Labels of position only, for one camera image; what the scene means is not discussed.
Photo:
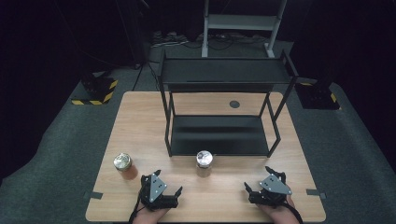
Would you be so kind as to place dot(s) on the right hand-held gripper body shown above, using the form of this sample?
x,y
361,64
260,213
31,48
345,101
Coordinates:
x,y
274,186

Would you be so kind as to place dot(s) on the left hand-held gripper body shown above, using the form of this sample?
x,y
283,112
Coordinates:
x,y
155,189

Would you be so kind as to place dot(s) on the gold lid jar orange contents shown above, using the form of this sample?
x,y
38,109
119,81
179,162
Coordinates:
x,y
123,162

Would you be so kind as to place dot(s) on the silver lid glass jar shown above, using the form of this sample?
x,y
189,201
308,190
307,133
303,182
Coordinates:
x,y
204,159

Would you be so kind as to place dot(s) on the black two-tier metal rack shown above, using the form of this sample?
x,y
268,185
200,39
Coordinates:
x,y
218,133

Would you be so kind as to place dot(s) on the person's left hand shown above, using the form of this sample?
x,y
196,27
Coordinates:
x,y
149,217

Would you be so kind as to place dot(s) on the person's right hand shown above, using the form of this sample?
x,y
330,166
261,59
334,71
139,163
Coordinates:
x,y
283,215

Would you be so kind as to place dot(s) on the grey tape strip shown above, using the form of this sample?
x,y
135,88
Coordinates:
x,y
93,195
316,193

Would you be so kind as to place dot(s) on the dark round table grommet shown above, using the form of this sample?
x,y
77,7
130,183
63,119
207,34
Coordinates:
x,y
234,104

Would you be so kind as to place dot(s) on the black stand base striped edge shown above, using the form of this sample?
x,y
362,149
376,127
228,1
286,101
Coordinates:
x,y
317,95
96,88

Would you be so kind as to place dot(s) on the white metal frame stand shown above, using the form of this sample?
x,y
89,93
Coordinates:
x,y
241,22

